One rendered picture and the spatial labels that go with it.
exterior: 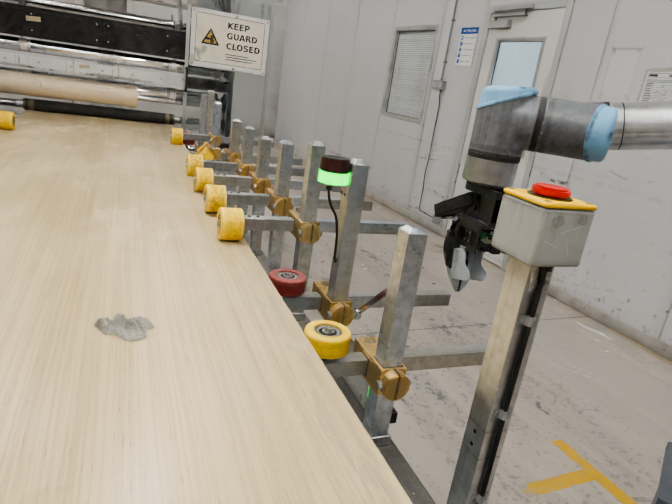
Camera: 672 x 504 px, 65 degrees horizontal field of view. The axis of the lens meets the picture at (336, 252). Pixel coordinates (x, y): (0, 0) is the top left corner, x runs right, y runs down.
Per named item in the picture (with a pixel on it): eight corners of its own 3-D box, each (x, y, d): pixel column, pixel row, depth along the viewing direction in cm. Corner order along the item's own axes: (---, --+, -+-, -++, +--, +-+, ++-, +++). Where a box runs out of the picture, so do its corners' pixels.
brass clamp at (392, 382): (377, 359, 101) (381, 335, 99) (410, 399, 89) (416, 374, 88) (347, 361, 99) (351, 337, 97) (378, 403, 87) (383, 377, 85)
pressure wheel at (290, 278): (294, 313, 119) (300, 266, 115) (305, 329, 112) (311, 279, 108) (260, 314, 116) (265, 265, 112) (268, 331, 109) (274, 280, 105)
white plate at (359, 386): (323, 344, 127) (328, 306, 124) (366, 408, 104) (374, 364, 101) (320, 344, 127) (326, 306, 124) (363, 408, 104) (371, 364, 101)
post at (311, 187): (298, 319, 142) (321, 140, 127) (302, 325, 139) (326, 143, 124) (286, 319, 140) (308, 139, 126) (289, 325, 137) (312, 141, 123)
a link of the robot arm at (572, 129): (615, 106, 90) (540, 96, 93) (628, 106, 79) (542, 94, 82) (599, 161, 92) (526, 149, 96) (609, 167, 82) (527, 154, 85)
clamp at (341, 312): (330, 301, 122) (333, 281, 121) (352, 327, 111) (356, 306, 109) (307, 301, 120) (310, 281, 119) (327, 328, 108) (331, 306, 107)
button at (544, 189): (549, 197, 59) (553, 183, 59) (575, 207, 56) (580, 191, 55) (521, 196, 58) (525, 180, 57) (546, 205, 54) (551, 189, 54)
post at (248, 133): (242, 248, 209) (253, 126, 194) (243, 251, 206) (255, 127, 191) (233, 247, 208) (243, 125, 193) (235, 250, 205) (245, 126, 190)
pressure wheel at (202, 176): (212, 163, 172) (214, 180, 168) (209, 180, 178) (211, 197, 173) (193, 161, 170) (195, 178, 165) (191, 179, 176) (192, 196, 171)
